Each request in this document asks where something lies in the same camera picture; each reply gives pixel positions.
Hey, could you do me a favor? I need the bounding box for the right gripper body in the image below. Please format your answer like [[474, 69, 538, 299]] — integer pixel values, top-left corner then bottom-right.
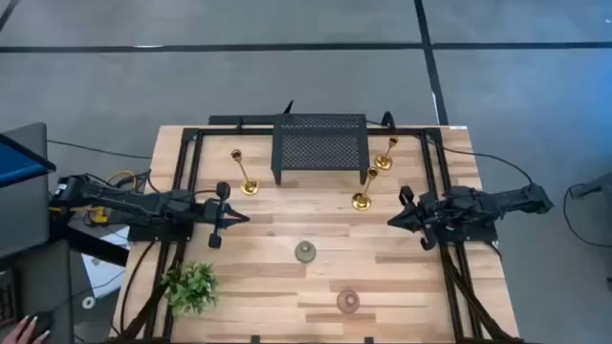
[[399, 184, 447, 252]]

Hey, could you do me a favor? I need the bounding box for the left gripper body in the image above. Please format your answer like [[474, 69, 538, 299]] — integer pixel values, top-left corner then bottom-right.
[[204, 181, 233, 250]]

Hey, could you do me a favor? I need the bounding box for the tall gold candlestick holder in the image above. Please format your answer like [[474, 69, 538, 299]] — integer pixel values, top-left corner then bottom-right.
[[351, 165, 381, 212], [230, 148, 261, 197]]

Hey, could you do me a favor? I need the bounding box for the short gold candlestick holder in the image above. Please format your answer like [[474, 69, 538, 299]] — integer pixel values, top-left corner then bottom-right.
[[374, 136, 400, 172]]

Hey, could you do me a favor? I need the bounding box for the green ribbed glass candle holder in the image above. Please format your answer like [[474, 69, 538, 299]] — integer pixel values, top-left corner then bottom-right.
[[294, 240, 317, 265]]

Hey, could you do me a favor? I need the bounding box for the pink ribbed glass candle holder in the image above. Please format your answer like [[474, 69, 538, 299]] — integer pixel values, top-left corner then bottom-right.
[[336, 289, 361, 315]]

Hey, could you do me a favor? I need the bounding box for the small green artificial plant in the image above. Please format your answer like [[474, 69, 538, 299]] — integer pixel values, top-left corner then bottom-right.
[[161, 260, 221, 318]]

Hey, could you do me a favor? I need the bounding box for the black mesh metal stand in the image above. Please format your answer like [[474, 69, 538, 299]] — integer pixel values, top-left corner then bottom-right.
[[271, 113, 370, 186]]

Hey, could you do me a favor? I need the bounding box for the black metal support beam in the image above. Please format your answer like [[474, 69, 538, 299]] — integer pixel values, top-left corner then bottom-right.
[[50, 222, 130, 267]]

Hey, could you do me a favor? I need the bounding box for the white paper sheet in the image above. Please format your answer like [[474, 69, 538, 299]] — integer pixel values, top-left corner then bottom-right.
[[79, 226, 131, 300]]

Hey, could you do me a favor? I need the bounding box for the grey equipment stand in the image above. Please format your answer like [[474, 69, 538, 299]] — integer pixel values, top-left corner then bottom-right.
[[568, 171, 612, 200]]

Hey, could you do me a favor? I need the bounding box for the dark grey side desk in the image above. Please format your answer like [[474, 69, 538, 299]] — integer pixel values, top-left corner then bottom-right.
[[0, 121, 77, 344]]

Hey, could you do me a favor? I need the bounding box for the laptop with blue screen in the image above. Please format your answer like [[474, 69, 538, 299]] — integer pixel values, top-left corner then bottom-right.
[[0, 132, 57, 188]]

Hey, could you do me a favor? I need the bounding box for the black computer mouse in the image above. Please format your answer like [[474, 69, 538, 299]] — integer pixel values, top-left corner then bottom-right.
[[29, 311, 53, 335]]

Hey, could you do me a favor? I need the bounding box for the black keyboard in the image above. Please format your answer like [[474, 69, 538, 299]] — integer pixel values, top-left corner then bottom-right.
[[0, 267, 20, 329]]

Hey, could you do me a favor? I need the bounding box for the person's hand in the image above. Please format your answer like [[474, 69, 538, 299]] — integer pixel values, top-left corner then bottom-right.
[[1, 313, 52, 344]]

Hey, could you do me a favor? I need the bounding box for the black metal table frame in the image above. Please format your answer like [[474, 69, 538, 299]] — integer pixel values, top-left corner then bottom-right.
[[109, 99, 527, 344]]

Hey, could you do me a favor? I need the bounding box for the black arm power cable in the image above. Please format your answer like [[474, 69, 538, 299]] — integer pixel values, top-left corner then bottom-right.
[[429, 140, 535, 185]]

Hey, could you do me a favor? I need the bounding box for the black cable bundle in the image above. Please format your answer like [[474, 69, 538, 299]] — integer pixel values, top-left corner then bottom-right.
[[117, 238, 188, 341], [439, 243, 520, 341]]

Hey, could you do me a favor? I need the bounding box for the thin black floor cable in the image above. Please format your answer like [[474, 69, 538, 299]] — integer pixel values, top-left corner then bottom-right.
[[46, 139, 154, 161]]

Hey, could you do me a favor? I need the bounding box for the looped black floor cable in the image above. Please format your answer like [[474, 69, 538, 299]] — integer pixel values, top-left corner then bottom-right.
[[562, 183, 612, 249]]

